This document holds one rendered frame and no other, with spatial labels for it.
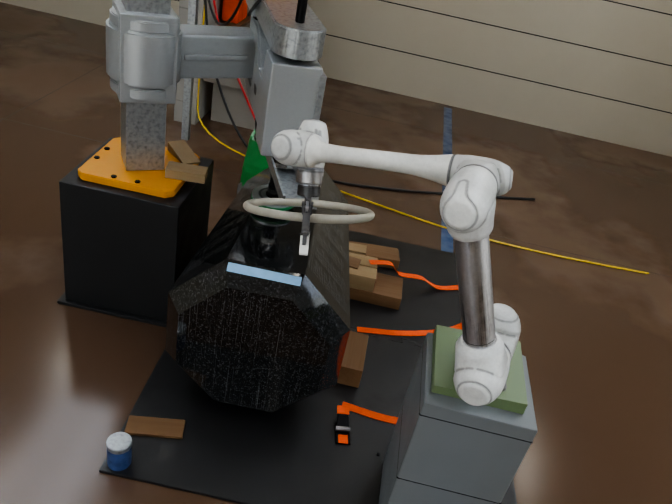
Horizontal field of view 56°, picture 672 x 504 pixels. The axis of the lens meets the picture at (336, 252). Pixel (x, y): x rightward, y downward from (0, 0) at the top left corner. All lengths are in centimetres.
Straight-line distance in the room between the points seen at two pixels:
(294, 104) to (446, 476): 161
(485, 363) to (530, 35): 608
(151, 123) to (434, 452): 202
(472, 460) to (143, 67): 217
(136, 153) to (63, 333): 100
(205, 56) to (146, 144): 52
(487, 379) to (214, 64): 205
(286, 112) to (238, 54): 63
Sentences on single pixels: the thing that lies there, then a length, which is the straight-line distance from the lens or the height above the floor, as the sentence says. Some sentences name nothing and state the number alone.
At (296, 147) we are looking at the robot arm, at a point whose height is 156.
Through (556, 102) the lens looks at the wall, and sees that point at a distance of 804.
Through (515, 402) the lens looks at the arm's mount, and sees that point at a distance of 232.
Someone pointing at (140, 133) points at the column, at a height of 98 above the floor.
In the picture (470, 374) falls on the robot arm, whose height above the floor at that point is 105.
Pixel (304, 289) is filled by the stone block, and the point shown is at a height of 77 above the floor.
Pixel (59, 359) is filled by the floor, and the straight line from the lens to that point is 341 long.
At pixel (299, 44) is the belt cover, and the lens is 267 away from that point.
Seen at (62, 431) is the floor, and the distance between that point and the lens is 309.
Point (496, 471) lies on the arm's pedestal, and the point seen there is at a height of 56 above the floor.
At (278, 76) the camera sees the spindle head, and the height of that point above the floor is 149.
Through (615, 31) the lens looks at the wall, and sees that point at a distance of 795.
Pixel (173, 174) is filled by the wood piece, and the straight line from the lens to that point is 331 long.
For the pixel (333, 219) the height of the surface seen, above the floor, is 127.
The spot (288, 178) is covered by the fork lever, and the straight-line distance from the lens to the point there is 280.
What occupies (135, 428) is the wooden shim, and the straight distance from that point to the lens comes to 303.
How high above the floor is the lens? 231
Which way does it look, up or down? 32 degrees down
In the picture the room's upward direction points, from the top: 12 degrees clockwise
